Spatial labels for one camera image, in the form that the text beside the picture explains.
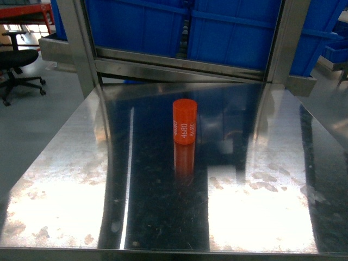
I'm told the orange cylindrical capacitor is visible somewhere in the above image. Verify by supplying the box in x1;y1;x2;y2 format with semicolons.
172;98;198;145

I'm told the blue plastic crate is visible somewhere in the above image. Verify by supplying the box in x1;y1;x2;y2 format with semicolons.
187;1;347;77
85;1;188;57

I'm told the left blue plastic crate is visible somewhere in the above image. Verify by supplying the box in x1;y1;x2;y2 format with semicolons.
85;1;188;57

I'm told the red metal table frame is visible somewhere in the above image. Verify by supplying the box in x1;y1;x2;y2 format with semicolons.
1;3;55;34

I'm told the right blue plastic crate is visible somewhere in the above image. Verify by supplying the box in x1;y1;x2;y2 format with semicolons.
187;1;347;77

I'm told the black office chair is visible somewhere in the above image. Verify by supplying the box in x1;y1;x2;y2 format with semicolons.
1;30;46;107

